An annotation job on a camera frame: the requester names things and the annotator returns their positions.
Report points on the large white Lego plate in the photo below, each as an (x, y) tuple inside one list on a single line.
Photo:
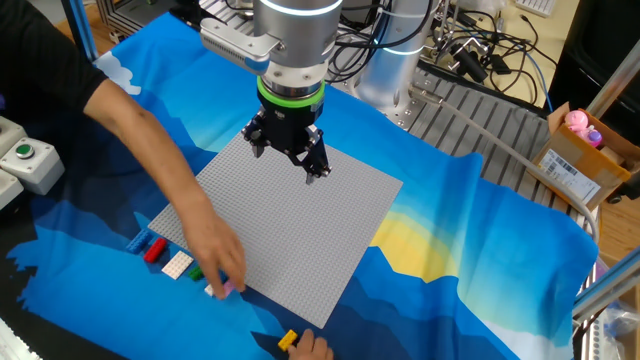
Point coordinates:
[(177, 264)]

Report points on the grey aluminium frame post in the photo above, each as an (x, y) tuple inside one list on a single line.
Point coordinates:
[(615, 80)]

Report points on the green Lego brick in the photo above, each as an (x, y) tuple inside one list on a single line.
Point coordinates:
[(195, 273)]

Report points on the cardboard box with label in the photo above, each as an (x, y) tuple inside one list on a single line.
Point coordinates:
[(575, 160)]

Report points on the light pink Lego brick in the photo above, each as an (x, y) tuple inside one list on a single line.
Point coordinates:
[(228, 289)]

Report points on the bluish aluminium frame post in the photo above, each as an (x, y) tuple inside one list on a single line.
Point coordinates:
[(82, 30)]

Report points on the grey aluminium frame beam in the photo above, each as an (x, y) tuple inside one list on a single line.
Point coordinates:
[(607, 285)]

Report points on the grey Lego baseplate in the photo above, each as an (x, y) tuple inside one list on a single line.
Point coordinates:
[(300, 240)]

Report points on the person's left forearm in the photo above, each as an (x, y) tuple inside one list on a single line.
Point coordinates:
[(150, 145)]

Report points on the black cabinet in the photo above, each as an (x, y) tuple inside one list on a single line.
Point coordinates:
[(590, 50)]

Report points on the pink purple toy bottle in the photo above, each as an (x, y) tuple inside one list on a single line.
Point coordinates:
[(594, 137)]

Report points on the white green-button switch box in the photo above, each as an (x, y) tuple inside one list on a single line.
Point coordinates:
[(42, 170)]

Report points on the blue landscape print cloth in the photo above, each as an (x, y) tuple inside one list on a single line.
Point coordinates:
[(475, 225)]

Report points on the red Lego brick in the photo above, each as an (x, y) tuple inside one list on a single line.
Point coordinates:
[(155, 249)]

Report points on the blue Lego brick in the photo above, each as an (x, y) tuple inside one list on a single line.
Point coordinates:
[(139, 241)]

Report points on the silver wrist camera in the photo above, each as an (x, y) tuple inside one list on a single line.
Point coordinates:
[(230, 42)]

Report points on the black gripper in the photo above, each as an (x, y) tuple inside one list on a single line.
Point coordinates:
[(292, 127)]

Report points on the white computer keyboard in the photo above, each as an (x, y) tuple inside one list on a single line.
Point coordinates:
[(537, 6)]

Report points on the clear plastic bag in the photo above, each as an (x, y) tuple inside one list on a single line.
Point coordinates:
[(620, 330)]

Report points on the person's left hand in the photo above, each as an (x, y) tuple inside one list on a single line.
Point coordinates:
[(212, 245)]

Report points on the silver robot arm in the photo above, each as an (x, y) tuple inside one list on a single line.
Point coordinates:
[(300, 40)]

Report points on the small white Lego brick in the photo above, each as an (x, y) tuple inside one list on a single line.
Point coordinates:
[(209, 290)]

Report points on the pink pig toy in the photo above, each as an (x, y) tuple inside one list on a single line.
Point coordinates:
[(576, 120)]

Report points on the yellow Lego brick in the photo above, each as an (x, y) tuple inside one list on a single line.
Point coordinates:
[(287, 340)]

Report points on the person's right hand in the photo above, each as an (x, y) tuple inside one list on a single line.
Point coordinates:
[(312, 350)]

